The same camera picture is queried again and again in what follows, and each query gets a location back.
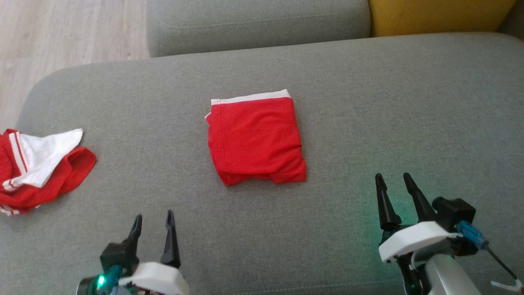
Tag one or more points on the grey sofa cushion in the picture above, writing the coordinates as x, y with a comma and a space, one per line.
254, 24
516, 18

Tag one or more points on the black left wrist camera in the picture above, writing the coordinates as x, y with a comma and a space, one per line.
118, 256

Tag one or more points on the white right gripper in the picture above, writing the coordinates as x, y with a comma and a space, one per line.
417, 239

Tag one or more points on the large grey sofa seat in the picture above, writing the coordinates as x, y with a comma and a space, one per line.
262, 229

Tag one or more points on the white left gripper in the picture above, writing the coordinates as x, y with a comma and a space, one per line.
159, 280

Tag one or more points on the red and white jersey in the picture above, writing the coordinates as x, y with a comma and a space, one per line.
49, 176

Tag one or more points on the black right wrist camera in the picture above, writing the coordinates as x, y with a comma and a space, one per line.
456, 213

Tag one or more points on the red shorts with number 23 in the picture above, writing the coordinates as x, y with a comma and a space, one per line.
254, 139

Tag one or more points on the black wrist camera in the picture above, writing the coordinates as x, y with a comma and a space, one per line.
456, 213
118, 256

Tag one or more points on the yellow sofa back cushion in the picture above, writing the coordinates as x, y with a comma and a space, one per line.
438, 16

